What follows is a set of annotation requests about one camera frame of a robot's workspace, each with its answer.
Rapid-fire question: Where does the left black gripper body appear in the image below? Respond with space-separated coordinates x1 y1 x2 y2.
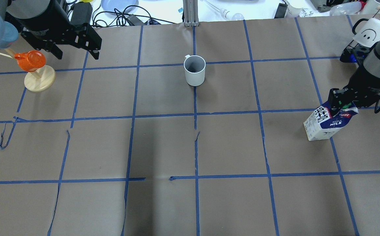
6 0 92 50

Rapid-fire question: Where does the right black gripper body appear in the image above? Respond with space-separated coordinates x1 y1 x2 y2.
329 66 380 108

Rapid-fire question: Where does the whole milk carton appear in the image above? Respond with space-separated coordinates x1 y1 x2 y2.
303 101 359 141

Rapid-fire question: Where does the grey ceramic mug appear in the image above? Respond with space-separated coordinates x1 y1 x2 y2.
183 55 206 87

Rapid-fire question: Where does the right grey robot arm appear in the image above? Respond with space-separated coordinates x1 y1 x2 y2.
328 41 380 116

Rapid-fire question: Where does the orange mug on tree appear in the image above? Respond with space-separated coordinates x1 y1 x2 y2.
14 50 46 72

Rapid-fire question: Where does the black power adapter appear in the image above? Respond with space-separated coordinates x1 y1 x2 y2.
70 2 93 28

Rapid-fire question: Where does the wooden mug tree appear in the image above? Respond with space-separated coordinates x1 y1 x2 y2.
0 48 56 92

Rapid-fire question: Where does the blue plate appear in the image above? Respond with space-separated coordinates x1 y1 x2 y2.
101 0 139 12

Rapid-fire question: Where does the white smiley mug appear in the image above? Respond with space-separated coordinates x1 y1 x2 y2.
352 18 380 48

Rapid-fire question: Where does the light bulb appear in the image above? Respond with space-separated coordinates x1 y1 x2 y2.
220 9 244 21

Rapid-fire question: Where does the aluminium frame post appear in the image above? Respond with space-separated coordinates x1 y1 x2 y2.
182 0 199 27

